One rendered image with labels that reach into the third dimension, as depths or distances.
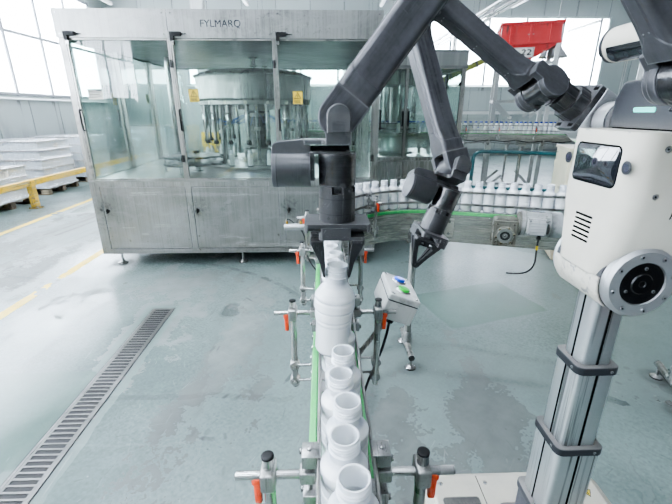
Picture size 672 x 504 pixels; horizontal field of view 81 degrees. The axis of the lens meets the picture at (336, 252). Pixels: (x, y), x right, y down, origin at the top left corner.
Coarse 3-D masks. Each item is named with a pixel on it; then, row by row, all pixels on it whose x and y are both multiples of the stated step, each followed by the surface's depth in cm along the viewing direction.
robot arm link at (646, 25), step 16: (624, 0) 56; (640, 0) 54; (656, 0) 54; (640, 16) 56; (656, 16) 54; (640, 32) 58; (656, 32) 56; (656, 48) 57; (656, 64) 60; (656, 96) 62
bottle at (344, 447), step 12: (336, 432) 49; (348, 432) 49; (336, 444) 46; (348, 444) 50; (324, 456) 50; (336, 456) 47; (348, 456) 46; (360, 456) 49; (324, 468) 48; (336, 468) 47; (324, 480) 48; (336, 480) 47; (324, 492) 49
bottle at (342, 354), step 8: (344, 344) 66; (336, 352) 66; (344, 352) 67; (352, 352) 64; (336, 360) 63; (344, 360) 63; (352, 360) 64; (328, 368) 67; (352, 368) 65; (360, 376) 65; (360, 384) 66
